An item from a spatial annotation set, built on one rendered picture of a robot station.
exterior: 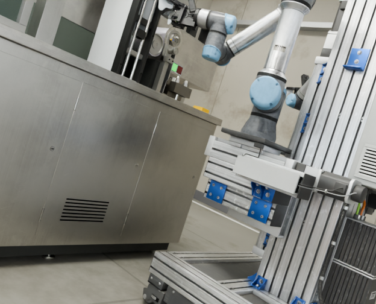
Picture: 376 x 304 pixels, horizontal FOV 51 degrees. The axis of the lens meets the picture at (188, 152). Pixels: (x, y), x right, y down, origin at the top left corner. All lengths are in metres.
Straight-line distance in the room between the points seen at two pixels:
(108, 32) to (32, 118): 0.82
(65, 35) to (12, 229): 1.11
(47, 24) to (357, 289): 1.70
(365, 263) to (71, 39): 1.82
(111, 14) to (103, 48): 0.19
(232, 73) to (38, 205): 4.03
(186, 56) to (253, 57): 2.38
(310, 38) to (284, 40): 3.41
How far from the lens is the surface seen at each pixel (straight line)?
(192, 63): 3.08
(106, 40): 2.26
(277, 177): 1.41
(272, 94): 1.52
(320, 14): 5.09
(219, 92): 5.43
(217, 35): 1.65
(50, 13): 2.00
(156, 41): 2.33
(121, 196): 2.02
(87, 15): 2.43
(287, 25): 1.61
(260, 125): 1.64
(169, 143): 2.14
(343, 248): 1.70
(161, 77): 2.32
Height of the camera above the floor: 0.73
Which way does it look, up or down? 2 degrees down
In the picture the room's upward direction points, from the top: 18 degrees clockwise
